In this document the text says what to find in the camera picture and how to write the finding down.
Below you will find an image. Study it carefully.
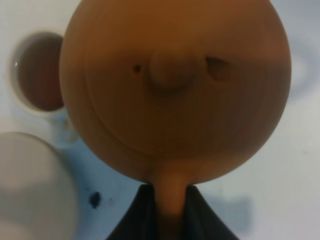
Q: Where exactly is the beige round teapot coaster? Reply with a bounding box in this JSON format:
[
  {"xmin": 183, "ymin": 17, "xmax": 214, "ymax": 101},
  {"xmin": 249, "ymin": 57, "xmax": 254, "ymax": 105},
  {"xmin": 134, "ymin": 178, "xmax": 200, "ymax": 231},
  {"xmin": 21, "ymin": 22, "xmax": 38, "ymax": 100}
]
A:
[{"xmin": 0, "ymin": 132, "xmax": 80, "ymax": 240}]

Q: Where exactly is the brown clay teapot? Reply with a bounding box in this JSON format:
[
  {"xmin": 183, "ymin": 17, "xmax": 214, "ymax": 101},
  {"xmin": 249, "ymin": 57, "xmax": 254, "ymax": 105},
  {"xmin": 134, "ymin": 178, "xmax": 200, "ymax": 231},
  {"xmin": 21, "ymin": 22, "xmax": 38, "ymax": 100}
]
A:
[{"xmin": 60, "ymin": 0, "xmax": 291, "ymax": 217}]

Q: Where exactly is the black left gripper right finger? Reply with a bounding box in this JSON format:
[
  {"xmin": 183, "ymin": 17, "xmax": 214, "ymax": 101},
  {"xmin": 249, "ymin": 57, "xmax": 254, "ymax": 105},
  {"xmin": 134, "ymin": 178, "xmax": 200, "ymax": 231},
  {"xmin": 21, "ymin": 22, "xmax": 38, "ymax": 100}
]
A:
[{"xmin": 183, "ymin": 185, "xmax": 239, "ymax": 240}]

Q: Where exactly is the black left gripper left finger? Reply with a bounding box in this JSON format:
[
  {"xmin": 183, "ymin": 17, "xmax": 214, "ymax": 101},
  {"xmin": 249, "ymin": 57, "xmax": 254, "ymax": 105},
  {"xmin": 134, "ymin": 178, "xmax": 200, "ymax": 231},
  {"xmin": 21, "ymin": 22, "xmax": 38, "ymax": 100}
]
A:
[{"xmin": 107, "ymin": 184, "xmax": 158, "ymax": 240}]

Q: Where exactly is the near white teacup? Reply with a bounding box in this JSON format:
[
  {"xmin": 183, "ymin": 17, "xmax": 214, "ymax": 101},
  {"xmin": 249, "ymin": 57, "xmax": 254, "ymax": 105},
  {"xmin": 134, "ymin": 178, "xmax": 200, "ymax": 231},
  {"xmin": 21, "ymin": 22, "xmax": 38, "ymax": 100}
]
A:
[{"xmin": 7, "ymin": 31, "xmax": 71, "ymax": 127}]

